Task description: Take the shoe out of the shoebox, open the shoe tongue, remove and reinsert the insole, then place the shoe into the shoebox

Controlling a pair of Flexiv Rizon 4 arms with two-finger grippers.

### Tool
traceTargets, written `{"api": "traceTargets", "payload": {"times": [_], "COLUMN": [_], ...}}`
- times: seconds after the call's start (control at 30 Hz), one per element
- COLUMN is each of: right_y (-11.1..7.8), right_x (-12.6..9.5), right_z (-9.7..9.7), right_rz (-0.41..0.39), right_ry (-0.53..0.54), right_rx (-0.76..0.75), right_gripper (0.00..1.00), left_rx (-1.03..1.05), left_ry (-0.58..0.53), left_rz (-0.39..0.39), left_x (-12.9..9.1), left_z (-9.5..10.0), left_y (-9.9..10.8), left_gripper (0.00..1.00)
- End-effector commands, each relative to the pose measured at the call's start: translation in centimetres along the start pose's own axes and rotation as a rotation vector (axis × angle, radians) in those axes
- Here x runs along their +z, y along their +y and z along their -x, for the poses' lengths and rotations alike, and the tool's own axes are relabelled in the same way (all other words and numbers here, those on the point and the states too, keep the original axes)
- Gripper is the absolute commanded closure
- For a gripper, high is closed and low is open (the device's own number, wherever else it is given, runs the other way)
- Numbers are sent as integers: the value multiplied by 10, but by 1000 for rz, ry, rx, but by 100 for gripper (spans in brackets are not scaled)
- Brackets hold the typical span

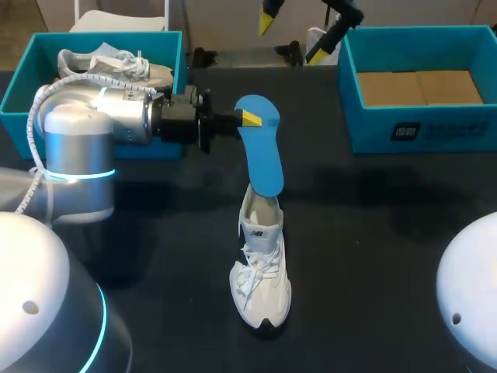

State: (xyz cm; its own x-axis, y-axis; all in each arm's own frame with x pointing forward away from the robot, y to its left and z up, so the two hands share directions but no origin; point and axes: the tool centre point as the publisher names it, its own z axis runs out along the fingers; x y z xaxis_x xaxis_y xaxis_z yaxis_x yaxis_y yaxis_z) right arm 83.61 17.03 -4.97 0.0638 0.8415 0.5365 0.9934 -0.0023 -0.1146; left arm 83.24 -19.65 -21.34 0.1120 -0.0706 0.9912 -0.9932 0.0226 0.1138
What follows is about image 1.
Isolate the white cable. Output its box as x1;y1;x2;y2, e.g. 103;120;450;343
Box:
14;74;165;214

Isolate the black clamp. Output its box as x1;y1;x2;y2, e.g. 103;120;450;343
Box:
192;47;219;68
274;40;304;68

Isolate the white chair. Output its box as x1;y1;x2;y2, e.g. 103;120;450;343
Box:
68;0;171;34

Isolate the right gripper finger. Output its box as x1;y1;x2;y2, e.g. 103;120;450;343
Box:
305;0;365;65
257;0;287;38

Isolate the brown cardboard sheet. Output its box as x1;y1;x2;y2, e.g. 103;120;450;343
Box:
356;69;485;106

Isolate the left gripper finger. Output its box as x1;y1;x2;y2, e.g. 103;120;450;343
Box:
212;109;263;131

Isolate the white shoe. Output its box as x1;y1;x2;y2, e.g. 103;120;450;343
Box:
228;183;292;331

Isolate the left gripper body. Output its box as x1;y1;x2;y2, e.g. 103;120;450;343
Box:
155;85;214;155

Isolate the grey shoe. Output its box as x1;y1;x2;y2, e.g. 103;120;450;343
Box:
57;43;176;89

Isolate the white plastic bag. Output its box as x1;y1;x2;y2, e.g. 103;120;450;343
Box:
305;26;343;65

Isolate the teal box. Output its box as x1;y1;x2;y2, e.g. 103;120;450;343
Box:
336;25;497;155
0;31;186;161

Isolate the blue insole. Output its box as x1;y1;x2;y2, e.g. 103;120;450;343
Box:
234;95;285;199

